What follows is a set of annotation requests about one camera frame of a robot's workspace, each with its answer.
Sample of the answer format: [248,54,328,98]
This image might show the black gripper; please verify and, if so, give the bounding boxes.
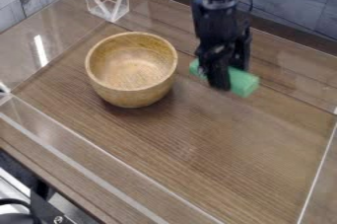
[190,0,252,91]

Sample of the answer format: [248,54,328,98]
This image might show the green rectangular block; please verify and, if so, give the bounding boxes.
[189,59,260,98]

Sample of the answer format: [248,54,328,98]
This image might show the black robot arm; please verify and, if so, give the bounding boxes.
[190,0,252,91]

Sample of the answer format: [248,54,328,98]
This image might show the wooden bowl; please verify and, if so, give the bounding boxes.
[84,32,177,109]

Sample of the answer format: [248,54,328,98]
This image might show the clear acrylic corner bracket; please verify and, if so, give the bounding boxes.
[85,0,129,23]

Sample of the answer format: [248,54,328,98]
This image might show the black metal table bracket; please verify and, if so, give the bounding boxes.
[31,191,76,224]

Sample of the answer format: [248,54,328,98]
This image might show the black cable lower left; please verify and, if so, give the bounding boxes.
[0,197,37,224]

